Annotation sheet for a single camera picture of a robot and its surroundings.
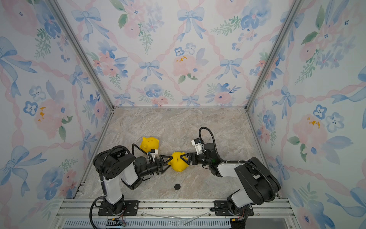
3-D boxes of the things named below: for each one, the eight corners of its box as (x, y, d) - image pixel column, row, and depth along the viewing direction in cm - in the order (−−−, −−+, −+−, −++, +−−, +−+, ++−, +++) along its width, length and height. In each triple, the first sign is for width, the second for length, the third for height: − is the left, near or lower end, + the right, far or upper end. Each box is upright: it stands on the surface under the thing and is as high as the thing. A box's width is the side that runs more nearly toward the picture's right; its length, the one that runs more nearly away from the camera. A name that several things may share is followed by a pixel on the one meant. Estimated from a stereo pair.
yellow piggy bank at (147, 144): (142, 156, 95) (138, 149, 87) (145, 145, 100) (141, 137, 92) (158, 156, 95) (156, 149, 87) (159, 145, 100) (157, 137, 92)
